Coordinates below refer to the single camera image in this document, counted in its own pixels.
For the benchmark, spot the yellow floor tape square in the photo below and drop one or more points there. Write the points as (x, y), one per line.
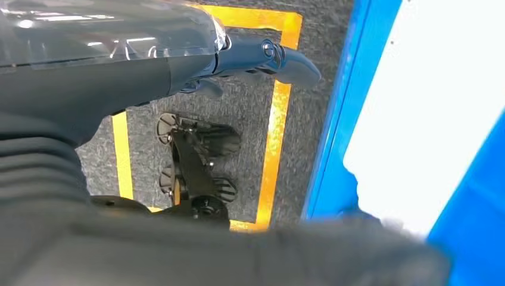
(276, 138)

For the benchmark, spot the blue metal shelf rack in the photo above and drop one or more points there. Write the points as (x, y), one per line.
(327, 177)

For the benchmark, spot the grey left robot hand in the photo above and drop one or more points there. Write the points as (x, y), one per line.
(98, 71)

